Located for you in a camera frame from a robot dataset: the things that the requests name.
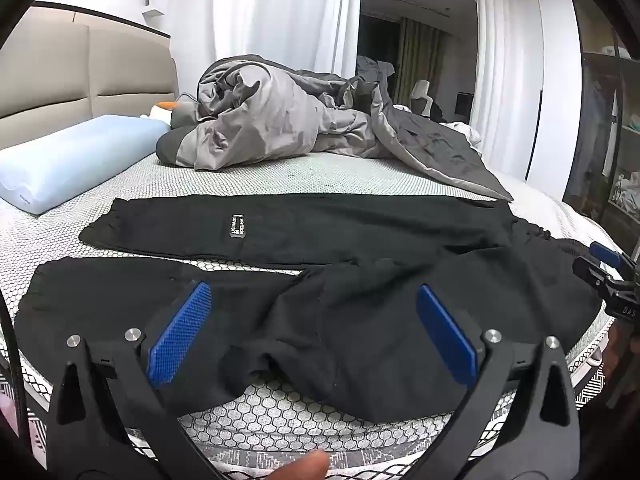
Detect beige padded headboard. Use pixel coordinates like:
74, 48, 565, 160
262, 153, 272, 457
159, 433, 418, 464
0, 2, 180, 152

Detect light blue pillow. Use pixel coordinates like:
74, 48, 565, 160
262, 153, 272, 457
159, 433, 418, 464
0, 114, 171, 217

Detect black pants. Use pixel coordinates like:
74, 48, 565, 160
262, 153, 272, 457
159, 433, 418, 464
15, 192, 608, 423

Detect white curtain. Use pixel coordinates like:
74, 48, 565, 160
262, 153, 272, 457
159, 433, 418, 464
212, 0, 362, 78
470, 0, 543, 181

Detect person's left hand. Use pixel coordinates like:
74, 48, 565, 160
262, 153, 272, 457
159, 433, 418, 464
276, 450, 331, 480

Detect grey duvet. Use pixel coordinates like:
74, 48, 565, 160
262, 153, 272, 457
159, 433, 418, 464
156, 55, 515, 203

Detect bed with hexagon-patterned mattress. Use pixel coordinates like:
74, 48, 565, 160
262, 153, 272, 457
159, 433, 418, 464
0, 147, 640, 480

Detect olive green curtain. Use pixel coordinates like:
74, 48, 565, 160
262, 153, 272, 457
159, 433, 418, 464
392, 16, 447, 107

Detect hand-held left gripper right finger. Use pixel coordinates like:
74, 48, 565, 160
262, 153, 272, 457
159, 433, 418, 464
416, 284, 583, 480

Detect black cable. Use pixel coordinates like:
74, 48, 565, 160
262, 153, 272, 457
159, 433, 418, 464
0, 285, 28, 416

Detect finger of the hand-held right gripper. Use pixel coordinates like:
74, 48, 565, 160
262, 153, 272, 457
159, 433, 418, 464
572, 257, 623, 306
589, 241, 640, 281

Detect white chair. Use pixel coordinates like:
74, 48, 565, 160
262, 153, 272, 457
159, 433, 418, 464
410, 80, 434, 116

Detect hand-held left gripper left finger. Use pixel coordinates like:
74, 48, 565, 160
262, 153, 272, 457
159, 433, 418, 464
47, 281, 226, 480

